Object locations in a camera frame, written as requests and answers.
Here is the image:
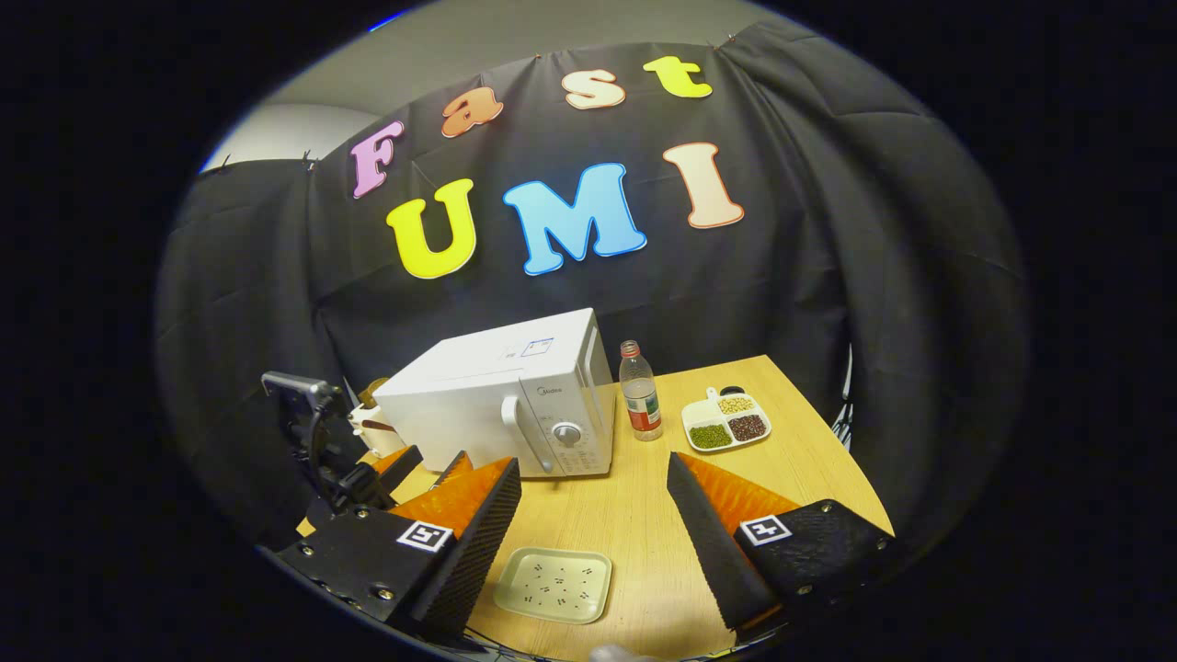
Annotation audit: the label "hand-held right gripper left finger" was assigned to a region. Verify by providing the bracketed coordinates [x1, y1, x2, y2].
[276, 457, 523, 637]

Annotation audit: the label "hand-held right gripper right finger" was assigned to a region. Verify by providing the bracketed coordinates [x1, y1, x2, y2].
[666, 451, 898, 632]

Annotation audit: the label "white microwave oven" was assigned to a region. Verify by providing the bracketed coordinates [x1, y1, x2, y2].
[372, 308, 616, 478]

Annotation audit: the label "white toaster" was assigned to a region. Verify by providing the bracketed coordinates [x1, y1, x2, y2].
[348, 382, 394, 459]

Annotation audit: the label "pale square plate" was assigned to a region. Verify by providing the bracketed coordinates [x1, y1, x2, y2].
[493, 547, 614, 626]

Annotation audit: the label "white divided plate with beans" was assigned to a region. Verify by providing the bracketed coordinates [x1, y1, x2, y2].
[680, 387, 773, 454]

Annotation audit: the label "clear plastic bottle red label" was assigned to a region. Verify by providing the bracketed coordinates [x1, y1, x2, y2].
[619, 340, 665, 443]

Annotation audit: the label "black backdrop cloth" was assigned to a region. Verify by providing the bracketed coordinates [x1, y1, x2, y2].
[154, 20, 1028, 553]

